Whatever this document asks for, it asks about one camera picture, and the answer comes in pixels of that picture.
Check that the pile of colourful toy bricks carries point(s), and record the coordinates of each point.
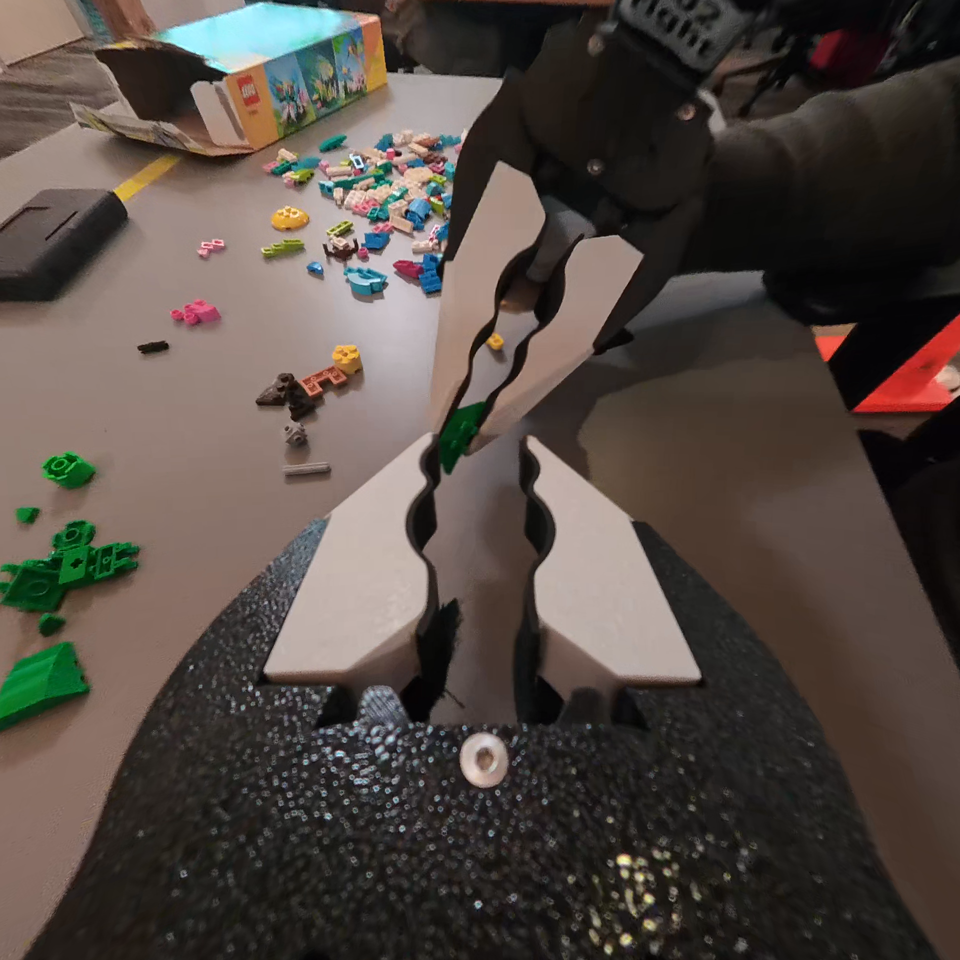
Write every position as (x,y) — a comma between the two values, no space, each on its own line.
(390,187)

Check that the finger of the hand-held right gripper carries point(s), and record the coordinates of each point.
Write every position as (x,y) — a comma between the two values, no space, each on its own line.
(577,315)
(480,262)

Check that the grey desk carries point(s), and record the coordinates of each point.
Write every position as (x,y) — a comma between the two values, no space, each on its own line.
(712,450)

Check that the black wedge plate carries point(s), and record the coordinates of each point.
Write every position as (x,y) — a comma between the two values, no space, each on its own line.
(274,391)
(301,406)

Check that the yellow round brick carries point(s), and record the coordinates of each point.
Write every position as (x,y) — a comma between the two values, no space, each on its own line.
(347,358)

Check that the green slope brick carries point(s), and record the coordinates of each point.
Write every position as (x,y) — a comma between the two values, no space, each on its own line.
(459,439)

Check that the pink brick cluster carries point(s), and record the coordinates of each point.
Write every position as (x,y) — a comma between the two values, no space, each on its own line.
(196,313)

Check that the lime flat plate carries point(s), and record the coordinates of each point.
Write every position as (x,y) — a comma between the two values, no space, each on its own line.
(339,229)

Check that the brown branch brick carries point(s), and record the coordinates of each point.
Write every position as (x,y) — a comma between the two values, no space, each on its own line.
(340,247)

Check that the small pink bricks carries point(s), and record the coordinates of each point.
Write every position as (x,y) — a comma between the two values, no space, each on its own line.
(211,247)

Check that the black connector pin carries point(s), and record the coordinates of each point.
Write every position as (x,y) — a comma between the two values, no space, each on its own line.
(153,347)

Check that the cyan arch brick cluster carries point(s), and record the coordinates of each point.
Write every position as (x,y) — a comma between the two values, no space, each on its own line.
(365,281)

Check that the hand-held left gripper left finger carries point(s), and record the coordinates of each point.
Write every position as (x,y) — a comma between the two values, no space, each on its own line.
(352,592)

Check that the group of green toy bricks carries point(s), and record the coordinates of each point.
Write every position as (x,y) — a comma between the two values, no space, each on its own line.
(45,585)

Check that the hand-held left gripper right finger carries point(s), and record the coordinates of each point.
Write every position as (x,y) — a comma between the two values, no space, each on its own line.
(607,600)

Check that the yellow dome brick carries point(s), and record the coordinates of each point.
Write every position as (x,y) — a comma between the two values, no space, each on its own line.
(289,218)

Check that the toy brick box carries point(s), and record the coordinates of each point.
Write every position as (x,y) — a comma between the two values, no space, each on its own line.
(285,67)

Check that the person's right forearm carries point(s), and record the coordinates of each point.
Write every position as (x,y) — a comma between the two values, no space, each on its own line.
(825,187)

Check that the lime stepped brick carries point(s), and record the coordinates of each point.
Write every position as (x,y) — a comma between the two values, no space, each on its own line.
(282,247)

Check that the teal curved brick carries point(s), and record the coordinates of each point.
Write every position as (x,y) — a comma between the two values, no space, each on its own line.
(333,142)

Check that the black rounded object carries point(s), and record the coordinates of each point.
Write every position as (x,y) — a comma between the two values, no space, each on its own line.
(52,240)

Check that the orange-brown bracket plate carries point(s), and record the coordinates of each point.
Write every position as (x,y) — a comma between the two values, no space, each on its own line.
(324,381)

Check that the orange black frame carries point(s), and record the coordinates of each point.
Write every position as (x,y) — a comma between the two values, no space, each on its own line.
(922,375)

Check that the grey knob brick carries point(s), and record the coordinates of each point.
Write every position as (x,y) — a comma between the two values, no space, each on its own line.
(295,435)

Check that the yellow tape strip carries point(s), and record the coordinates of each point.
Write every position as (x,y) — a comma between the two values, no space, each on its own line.
(146,178)

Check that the grey axle pin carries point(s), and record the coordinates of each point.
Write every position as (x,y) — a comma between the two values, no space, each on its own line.
(306,469)

